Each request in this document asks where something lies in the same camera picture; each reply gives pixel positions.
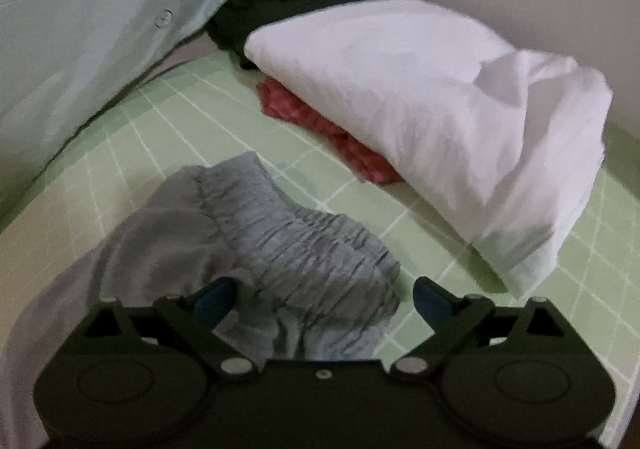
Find red patterned cloth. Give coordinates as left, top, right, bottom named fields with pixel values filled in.
left=256, top=76, right=401, bottom=186

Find dark green cloth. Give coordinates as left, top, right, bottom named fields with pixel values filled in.
left=205, top=0, right=351, bottom=70

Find blue grey shorts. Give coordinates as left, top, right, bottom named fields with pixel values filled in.
left=0, top=151, right=403, bottom=365

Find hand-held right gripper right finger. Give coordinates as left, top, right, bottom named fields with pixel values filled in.
left=390, top=276, right=576, bottom=380

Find pale blue printed sheet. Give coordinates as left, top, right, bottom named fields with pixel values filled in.
left=0, top=0, right=343, bottom=225

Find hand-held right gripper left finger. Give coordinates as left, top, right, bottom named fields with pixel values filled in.
left=82, top=278, right=261, bottom=380

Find green checked mat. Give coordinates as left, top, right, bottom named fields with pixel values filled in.
left=0, top=51, right=640, bottom=449

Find white folded cloth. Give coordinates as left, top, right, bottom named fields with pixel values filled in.
left=244, top=0, right=615, bottom=297

